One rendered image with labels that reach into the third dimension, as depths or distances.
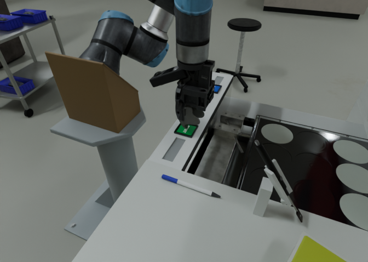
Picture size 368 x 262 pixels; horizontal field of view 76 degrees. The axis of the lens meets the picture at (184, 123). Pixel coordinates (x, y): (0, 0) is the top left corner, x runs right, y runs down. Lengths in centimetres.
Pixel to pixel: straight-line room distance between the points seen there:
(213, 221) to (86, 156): 170
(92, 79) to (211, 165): 48
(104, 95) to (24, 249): 118
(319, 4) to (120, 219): 635
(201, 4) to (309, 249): 46
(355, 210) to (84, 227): 141
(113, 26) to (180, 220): 69
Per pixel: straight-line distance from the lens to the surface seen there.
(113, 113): 88
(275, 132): 83
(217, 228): 50
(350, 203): 72
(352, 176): 80
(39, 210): 190
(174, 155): 62
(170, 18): 94
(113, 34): 92
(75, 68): 88
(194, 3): 50
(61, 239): 172
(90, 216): 172
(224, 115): 85
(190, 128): 69
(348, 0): 662
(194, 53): 53
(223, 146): 77
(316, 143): 85
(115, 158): 108
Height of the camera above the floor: 140
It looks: 38 degrees down
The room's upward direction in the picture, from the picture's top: straight up
